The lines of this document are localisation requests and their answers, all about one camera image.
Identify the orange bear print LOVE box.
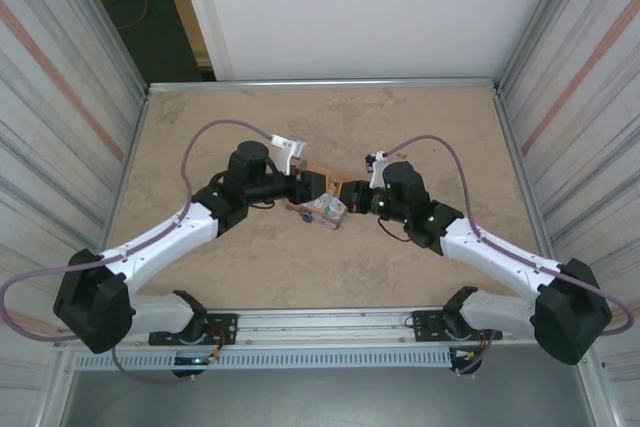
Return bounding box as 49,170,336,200
283,157,351,233

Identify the aluminium table edge bar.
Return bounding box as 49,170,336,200
146,77,502,96

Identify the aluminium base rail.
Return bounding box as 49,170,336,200
207,309,451,348

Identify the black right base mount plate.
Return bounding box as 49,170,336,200
412,310,504,344

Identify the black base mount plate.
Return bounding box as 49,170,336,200
412,310,504,344
149,313,239,348

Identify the slotted grey cable duct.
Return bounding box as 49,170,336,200
74,346,481,371

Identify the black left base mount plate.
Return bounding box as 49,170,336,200
149,313,239,348

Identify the wooden door frame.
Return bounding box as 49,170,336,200
153,0,222,82

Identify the orange floor cable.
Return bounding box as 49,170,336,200
117,0,152,31

